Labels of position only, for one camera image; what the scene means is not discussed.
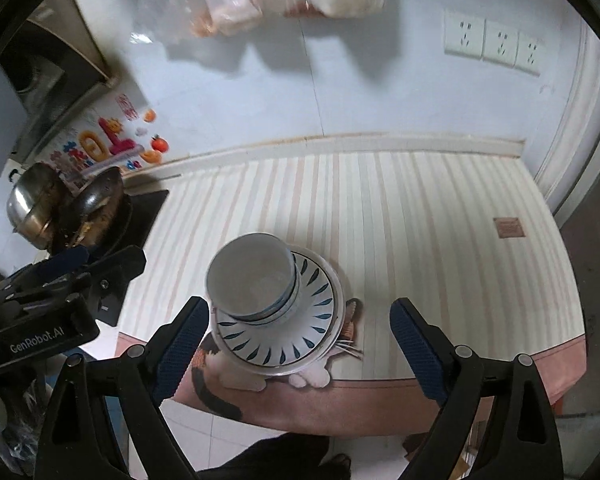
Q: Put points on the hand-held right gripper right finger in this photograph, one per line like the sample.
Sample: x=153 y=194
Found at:
x=420 y=355

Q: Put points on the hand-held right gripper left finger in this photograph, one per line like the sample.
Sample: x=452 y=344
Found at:
x=180 y=355

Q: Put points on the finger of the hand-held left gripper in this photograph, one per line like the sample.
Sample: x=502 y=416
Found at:
x=120 y=270
x=65 y=260

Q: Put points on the stainless steel pot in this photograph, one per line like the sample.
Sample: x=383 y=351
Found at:
x=35 y=205

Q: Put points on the black gas stove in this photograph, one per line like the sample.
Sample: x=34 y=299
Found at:
x=142 y=210

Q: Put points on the metal wok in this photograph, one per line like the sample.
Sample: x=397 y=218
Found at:
x=97 y=195

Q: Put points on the person's dark trousers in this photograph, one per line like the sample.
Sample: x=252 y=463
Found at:
x=270 y=460

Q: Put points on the range hood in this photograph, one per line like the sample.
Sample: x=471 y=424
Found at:
x=45 y=90

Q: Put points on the colourful wall stickers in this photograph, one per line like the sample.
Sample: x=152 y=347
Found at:
x=110 y=135

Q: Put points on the white door frame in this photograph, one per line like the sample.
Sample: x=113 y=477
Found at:
x=580 y=135

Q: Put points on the white wall socket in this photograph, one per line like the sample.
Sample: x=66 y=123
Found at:
x=501 y=42
x=529 y=52
x=462 y=32

